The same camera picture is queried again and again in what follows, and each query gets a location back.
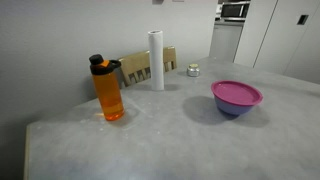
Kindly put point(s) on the silver microwave oven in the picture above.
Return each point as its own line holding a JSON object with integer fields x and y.
{"x": 233, "y": 10}

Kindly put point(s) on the blue plastic bowl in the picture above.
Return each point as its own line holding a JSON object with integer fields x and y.
{"x": 233, "y": 108}

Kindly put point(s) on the glass jar candle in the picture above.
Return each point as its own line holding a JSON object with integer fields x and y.
{"x": 193, "y": 70}

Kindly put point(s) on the pink plastic plate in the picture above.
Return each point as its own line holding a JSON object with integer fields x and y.
{"x": 235, "y": 92}

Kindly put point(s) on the white paper towel roll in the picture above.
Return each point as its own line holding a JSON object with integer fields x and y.
{"x": 156, "y": 60}

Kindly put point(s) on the white tall cabinet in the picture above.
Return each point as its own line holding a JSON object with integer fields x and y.
{"x": 283, "y": 40}

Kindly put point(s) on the grey kitchen counter unit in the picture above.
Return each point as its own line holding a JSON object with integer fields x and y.
{"x": 225, "y": 41}

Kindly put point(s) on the orange water bottle black cap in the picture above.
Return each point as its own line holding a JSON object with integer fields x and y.
{"x": 108, "y": 93}

